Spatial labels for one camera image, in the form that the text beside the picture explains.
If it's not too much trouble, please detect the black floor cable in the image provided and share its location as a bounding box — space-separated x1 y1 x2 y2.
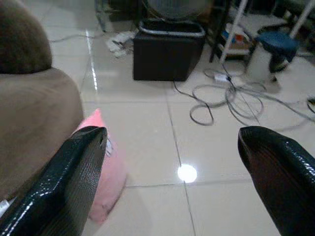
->
172 80 215 126

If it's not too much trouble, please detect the metal shelf rack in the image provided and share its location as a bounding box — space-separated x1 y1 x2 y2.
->
209 0 315 62

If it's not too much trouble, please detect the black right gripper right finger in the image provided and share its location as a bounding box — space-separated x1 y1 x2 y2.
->
237 125 315 236

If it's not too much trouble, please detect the white stool with blue seat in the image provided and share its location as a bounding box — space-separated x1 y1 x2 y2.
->
247 30 300 84

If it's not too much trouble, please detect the coiled grey floor cable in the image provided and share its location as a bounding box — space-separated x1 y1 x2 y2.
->
189 68 315 126

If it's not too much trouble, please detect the round brown fabric sofa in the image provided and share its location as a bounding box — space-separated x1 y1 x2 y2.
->
0 0 85 205

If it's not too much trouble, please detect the round grey floor fan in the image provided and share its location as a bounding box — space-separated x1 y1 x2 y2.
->
141 0 215 21

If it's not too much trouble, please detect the pink pillow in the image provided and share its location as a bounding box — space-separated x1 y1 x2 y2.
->
76 108 128 223

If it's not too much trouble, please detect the crumpled white cloth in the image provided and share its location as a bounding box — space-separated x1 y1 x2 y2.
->
107 31 137 54

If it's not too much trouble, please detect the black box under fan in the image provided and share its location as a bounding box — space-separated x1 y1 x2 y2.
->
132 18 206 82

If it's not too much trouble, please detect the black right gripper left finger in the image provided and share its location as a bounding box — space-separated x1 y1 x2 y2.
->
0 126 108 236

